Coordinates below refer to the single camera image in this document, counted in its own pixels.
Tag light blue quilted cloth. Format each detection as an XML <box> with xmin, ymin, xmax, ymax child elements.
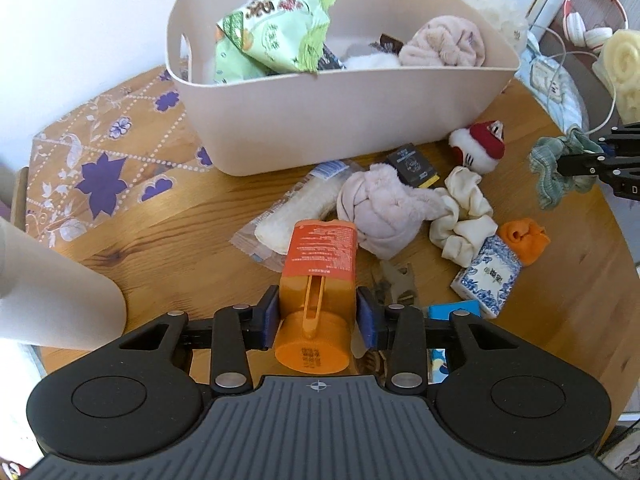
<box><xmin>515</xmin><ymin>32</ymin><xmax>589</xmax><ymax>132</ymax></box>

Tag white fluffy plush toy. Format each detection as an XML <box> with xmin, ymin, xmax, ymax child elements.
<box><xmin>462</xmin><ymin>0</ymin><xmax>528</xmax><ymax>55</ymax></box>

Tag cream scrunchie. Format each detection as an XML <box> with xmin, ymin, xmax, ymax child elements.
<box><xmin>428</xmin><ymin>166</ymin><xmax>498</xmax><ymax>268</ymax></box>

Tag black small box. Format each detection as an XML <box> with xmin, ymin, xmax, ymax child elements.
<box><xmin>385</xmin><ymin>143</ymin><xmax>439</xmax><ymax>188</ymax></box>

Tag blue cartoon bear tissue pack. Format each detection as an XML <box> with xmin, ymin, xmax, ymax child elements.
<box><xmin>427</xmin><ymin>300</ymin><xmax>482</xmax><ymax>384</ymax></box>

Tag red white plush toy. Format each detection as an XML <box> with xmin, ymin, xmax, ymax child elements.
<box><xmin>448</xmin><ymin>120</ymin><xmax>506</xmax><ymax>174</ymax></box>

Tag white cable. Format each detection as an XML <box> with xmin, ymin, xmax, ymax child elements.
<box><xmin>527</xmin><ymin>23</ymin><xmax>618</xmax><ymax>134</ymax></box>

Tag orange plastic bottle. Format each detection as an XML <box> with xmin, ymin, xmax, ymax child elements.
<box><xmin>273</xmin><ymin>220</ymin><xmax>358</xmax><ymax>375</ymax></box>

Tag beige plastic storage bin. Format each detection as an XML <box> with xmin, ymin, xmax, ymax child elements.
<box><xmin>166</xmin><ymin>0</ymin><xmax>520</xmax><ymax>176</ymax></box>

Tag brown purple floral cloth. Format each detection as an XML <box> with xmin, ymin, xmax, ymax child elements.
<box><xmin>25</xmin><ymin>67</ymin><xmax>213</xmax><ymax>249</ymax></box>

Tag green scrunchie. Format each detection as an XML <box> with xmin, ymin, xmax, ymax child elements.
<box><xmin>528</xmin><ymin>125</ymin><xmax>603</xmax><ymax>210</ymax></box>

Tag green snack bag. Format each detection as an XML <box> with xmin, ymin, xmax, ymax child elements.
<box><xmin>213</xmin><ymin>0</ymin><xmax>336</xmax><ymax>84</ymax></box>

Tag blue white porcelain-pattern tissue pack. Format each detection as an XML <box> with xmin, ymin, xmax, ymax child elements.
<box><xmin>450</xmin><ymin>235</ymin><xmax>523</xmax><ymax>318</ymax></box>

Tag white cylinder cup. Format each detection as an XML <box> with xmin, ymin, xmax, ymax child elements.
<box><xmin>0</xmin><ymin>220</ymin><xmax>127</xmax><ymax>350</ymax></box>

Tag beige hair claw clip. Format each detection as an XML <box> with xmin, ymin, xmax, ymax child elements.
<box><xmin>371</xmin><ymin>260</ymin><xmax>419</xmax><ymax>307</ymax></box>

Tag dark snack packet in bin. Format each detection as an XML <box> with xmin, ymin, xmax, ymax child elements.
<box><xmin>318</xmin><ymin>34</ymin><xmax>405</xmax><ymax>70</ymax></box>

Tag cream rolled towel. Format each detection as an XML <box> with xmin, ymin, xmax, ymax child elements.
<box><xmin>592</xmin><ymin>29</ymin><xmax>640</xmax><ymax>125</ymax></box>

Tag pink rolled towel in bin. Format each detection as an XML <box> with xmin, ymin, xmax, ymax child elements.
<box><xmin>398</xmin><ymin>15</ymin><xmax>486</xmax><ymax>67</ymax></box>

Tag pink knotted plush towel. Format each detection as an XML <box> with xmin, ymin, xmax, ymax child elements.
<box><xmin>336</xmin><ymin>164</ymin><xmax>447</xmax><ymax>260</ymax></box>

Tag white fluffy item in bin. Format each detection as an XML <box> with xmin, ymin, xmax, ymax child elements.
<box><xmin>343</xmin><ymin>52</ymin><xmax>401</xmax><ymax>70</ymax></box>

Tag orange sock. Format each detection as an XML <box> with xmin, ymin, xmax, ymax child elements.
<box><xmin>497</xmin><ymin>218</ymin><xmax>550</xmax><ymax>266</ymax></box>

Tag red white headphones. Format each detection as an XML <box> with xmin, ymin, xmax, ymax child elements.
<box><xmin>562</xmin><ymin>0</ymin><xmax>628</xmax><ymax>53</ymax></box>

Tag white bread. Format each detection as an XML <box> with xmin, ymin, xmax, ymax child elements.
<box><xmin>230</xmin><ymin>159</ymin><xmax>362</xmax><ymax>272</ymax></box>

